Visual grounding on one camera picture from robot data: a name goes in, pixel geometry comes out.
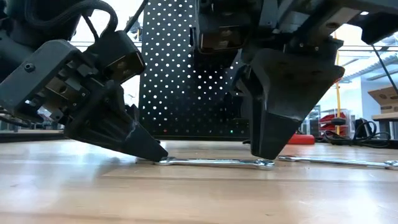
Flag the black perforated pegboard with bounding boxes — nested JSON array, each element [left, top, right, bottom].
[[138, 0, 254, 141]]

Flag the cardboard box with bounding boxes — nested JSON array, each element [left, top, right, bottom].
[[368, 86, 398, 114]]

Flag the wooden table under box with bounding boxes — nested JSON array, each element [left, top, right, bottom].
[[371, 112, 398, 140]]

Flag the silver combination wrench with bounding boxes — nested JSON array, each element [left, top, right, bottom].
[[136, 156, 276, 171], [277, 155, 398, 170]]

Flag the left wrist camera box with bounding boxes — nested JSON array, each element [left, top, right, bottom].
[[84, 30, 147, 85]]

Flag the black tangled cables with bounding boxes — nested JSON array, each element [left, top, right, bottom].
[[322, 118, 393, 149]]

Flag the red desk lamp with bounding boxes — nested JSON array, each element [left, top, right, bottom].
[[287, 133, 316, 146]]

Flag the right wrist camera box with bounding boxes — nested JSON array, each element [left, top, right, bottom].
[[194, 0, 253, 54]]

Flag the red storage bins rack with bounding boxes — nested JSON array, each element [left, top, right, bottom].
[[319, 112, 349, 137]]

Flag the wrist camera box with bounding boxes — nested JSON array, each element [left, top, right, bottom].
[[84, 30, 147, 85], [194, 0, 253, 54]]

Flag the thin black cable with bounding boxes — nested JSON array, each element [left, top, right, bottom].
[[371, 43, 398, 95]]

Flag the yellow cable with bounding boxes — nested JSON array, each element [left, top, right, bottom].
[[334, 30, 343, 136]]

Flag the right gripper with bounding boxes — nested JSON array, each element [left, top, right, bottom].
[[241, 0, 398, 161]]

